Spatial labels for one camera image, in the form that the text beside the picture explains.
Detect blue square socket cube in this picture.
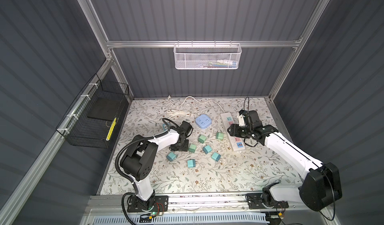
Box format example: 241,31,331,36
195,114,212,129

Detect white long power strip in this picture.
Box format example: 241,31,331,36
220,112,246,153

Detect teal plug cube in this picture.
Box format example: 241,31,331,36
211,152,221,162
203,145,213,154
187,159,196,168
166,152,177,162

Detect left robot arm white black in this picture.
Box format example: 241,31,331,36
115,118,193,210

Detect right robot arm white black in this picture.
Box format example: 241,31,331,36
223,110,343,212

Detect green plug cube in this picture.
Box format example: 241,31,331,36
198,134,207,144
216,132,224,141
188,144,197,153

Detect floral patterned table mat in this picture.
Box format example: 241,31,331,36
115,98,301,194

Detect pens in white basket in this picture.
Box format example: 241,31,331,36
198,60,238,69

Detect yellow marker pen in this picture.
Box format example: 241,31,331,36
106,117,118,141

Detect black flat pad in basket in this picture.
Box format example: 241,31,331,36
87,98,124,122

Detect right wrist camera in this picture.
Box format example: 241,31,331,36
238,110,249,127

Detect white coiled power cable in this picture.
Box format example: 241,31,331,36
165,95,226,121

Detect white wire mesh basket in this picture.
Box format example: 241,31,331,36
173,43,242,70

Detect black wire mesh basket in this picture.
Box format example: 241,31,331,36
57,75,130,149

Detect white ventilated cable tray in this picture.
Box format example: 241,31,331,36
91,212,269,225

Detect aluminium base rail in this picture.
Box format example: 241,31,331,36
84,192,309,216

